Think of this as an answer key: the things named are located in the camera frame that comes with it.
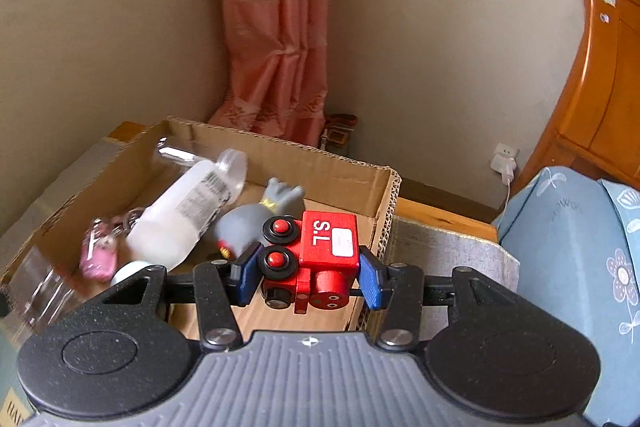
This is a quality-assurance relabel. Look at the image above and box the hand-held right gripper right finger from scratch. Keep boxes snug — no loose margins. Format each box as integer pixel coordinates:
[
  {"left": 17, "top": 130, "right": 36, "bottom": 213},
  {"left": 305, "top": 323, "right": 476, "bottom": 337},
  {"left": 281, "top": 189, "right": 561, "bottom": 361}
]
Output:
[{"left": 357, "top": 246, "right": 522, "bottom": 351}]

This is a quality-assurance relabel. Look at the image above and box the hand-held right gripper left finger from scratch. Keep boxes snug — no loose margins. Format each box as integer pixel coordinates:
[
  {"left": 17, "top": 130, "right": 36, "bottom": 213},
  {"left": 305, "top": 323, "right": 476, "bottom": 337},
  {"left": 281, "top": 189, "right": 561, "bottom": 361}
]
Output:
[{"left": 101, "top": 243, "right": 264, "bottom": 353}]

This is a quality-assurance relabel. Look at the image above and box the grey monster figure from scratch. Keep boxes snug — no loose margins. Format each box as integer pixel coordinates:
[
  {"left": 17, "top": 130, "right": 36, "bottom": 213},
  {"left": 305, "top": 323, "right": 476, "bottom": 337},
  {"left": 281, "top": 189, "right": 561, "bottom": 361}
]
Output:
[{"left": 212, "top": 177, "right": 306, "bottom": 261}]

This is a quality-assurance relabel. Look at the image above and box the red toy train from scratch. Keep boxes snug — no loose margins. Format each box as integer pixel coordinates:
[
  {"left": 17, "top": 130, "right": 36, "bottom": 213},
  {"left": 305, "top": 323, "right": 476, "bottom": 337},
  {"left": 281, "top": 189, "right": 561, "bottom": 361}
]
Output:
[{"left": 256, "top": 210, "right": 361, "bottom": 316}]

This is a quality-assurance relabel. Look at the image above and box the white plastic bottle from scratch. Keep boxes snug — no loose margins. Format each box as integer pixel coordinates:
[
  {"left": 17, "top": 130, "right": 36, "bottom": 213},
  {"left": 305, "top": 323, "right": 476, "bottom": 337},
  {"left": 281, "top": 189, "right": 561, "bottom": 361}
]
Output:
[{"left": 125, "top": 159, "right": 237, "bottom": 271}]

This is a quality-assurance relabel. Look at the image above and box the cardboard box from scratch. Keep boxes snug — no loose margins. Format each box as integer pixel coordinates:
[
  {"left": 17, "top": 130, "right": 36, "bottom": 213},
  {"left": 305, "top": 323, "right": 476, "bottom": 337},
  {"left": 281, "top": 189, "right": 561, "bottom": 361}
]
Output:
[{"left": 0, "top": 117, "right": 403, "bottom": 344}]

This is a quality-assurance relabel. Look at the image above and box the metal key ring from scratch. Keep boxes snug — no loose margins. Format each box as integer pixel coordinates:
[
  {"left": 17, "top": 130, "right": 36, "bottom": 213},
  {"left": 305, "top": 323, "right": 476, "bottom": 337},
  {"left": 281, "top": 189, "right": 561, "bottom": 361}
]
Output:
[{"left": 111, "top": 206, "right": 147, "bottom": 229}]

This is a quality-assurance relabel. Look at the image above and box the pink keychain toy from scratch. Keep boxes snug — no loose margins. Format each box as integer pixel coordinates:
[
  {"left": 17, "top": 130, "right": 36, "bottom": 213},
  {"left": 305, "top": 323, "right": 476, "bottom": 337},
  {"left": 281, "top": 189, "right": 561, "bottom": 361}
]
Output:
[{"left": 79, "top": 219, "right": 119, "bottom": 281}]

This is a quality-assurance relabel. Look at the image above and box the clear plastic cup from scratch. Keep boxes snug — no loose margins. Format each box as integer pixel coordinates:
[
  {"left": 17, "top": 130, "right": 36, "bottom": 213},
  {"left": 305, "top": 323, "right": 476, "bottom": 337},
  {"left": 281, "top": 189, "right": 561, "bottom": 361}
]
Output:
[{"left": 9, "top": 251, "right": 87, "bottom": 339}]

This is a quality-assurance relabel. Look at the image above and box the clear jar with lid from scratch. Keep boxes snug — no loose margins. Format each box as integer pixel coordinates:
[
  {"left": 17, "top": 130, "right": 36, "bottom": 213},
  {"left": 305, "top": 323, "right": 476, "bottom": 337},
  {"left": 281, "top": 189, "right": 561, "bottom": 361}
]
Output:
[{"left": 157, "top": 136, "right": 249, "bottom": 198}]

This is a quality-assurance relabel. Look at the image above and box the brown wooden object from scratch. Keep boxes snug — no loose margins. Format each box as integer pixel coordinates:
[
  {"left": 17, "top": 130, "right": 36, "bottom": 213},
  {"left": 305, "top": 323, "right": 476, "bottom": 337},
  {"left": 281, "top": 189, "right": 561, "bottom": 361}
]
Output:
[{"left": 321, "top": 112, "right": 359, "bottom": 154}]

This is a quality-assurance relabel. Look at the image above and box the blue floral bedding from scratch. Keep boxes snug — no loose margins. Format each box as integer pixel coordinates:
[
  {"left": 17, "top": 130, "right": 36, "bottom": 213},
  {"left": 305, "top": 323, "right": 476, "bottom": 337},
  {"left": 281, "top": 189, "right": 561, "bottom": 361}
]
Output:
[{"left": 492, "top": 165, "right": 640, "bottom": 427}]

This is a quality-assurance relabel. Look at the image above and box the pink curtain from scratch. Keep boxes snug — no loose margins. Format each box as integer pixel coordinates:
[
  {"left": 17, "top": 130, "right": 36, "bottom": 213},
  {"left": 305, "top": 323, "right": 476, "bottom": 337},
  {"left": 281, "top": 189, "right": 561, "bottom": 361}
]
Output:
[{"left": 207, "top": 0, "right": 334, "bottom": 148}]

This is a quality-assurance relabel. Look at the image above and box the white wall charger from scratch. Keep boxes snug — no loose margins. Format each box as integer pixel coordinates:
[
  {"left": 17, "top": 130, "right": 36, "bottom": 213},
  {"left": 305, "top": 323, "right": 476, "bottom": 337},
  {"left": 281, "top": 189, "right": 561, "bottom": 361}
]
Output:
[{"left": 489, "top": 142, "right": 520, "bottom": 186}]

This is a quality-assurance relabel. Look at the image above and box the wooden bed frame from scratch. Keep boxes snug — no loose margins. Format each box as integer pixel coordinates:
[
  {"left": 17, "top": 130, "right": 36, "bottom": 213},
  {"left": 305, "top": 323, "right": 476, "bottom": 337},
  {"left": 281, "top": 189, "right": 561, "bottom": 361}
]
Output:
[{"left": 509, "top": 0, "right": 640, "bottom": 198}]

